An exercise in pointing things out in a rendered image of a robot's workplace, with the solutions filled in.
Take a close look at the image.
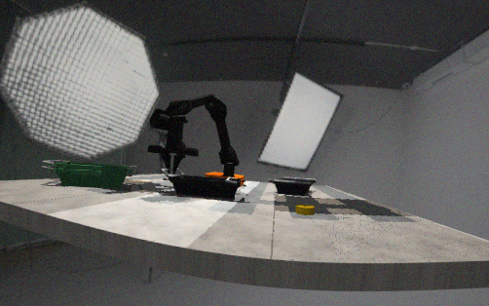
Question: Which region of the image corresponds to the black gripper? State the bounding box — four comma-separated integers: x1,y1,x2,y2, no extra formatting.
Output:
148,132,199,173

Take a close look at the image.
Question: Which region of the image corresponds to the yellow short cylinder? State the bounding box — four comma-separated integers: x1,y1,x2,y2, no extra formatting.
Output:
295,205,315,215

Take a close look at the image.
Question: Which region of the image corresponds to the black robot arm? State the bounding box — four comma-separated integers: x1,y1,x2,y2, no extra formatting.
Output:
150,95,239,177

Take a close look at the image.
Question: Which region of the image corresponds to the green plastic tray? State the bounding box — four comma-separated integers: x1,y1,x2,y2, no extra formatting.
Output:
41,166,137,188

